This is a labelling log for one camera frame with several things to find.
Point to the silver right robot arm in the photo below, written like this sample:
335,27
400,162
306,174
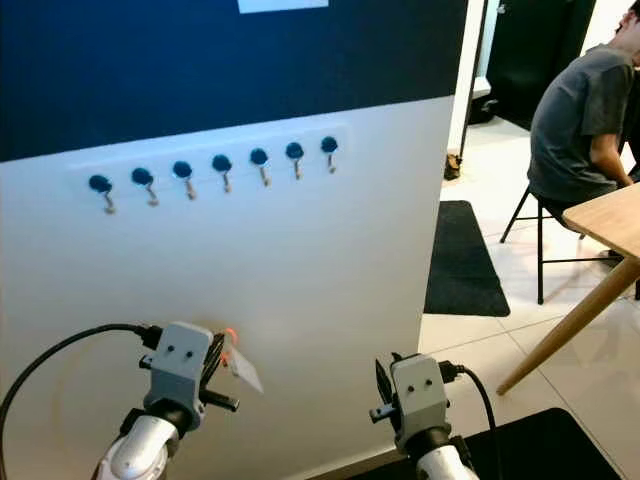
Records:
445,468

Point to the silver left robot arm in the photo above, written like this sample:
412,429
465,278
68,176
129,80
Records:
145,455

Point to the black floor mat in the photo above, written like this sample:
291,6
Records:
465,270
550,450

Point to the black metal chair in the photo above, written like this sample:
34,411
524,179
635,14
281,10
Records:
540,250

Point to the light wooden table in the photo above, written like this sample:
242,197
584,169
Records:
605,215

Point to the seated person in dark shirt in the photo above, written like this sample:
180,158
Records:
575,120

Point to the dark door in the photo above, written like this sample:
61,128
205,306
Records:
535,55

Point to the white paper sheet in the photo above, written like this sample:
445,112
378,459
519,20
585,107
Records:
282,5

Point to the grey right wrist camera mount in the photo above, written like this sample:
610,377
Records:
420,395

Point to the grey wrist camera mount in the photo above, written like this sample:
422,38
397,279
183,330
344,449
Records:
420,395
180,368

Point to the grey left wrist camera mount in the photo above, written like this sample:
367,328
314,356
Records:
180,368

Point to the blue knob wall hook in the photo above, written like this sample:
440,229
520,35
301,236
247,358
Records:
294,150
182,169
222,162
100,184
142,177
259,156
329,144

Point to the white hook rail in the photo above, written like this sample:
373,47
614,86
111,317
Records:
121,170

